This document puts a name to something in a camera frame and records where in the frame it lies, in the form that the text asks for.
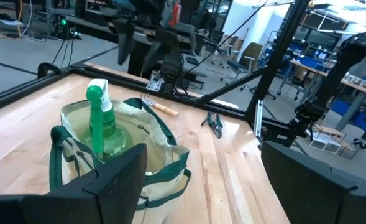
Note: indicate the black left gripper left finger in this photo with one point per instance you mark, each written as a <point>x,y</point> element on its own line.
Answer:
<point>77,205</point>

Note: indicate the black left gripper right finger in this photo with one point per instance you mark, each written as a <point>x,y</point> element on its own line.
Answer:
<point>319,199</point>

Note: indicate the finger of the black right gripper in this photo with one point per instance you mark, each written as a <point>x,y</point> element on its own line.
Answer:
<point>125,37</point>
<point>153,54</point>

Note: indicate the green plastic spray bottle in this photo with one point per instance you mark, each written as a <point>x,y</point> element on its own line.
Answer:
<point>97,118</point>

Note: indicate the cream canvas bag green trim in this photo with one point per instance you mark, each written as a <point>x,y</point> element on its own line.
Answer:
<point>158,140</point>

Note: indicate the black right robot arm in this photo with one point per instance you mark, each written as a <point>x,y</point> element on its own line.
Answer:
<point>171,67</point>

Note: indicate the white metal mounting plate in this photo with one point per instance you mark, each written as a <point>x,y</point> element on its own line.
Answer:
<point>155,83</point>

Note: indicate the black backlit keyboard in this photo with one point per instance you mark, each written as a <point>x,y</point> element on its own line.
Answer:
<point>192,60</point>

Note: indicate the grey computer desk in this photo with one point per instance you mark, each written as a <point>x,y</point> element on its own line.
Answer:
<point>198,70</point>

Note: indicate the black computer green light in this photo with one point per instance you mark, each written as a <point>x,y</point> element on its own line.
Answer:
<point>63,28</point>

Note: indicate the olive office chair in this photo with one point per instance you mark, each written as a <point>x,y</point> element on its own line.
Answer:
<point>248,57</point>

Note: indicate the silver aluminium extrusion piece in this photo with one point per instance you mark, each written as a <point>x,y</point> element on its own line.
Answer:
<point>258,118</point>

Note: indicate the wooden-top work table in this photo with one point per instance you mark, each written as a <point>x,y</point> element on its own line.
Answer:
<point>350,81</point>

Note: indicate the black aluminium table frame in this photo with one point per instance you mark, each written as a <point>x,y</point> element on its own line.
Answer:
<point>274,62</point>

